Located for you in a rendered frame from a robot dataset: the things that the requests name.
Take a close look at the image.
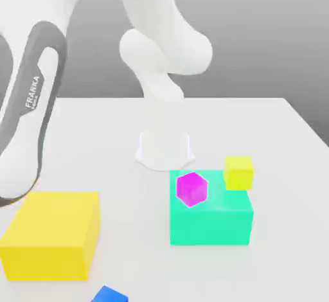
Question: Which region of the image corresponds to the small magenta cube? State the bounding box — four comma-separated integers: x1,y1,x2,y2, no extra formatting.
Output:
176,172,209,208

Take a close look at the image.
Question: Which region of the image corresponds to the small yellow-green cube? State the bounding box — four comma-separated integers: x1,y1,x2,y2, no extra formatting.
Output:
224,156,255,191

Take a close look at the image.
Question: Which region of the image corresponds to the small blue cube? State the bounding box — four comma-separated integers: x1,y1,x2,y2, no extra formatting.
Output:
90,285,129,302

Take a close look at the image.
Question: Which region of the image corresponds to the large turquoise box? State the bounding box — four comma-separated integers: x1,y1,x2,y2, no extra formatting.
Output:
169,170,254,246

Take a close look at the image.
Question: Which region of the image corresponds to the large yellow box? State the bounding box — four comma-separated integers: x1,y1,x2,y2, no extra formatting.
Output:
0,191,101,282

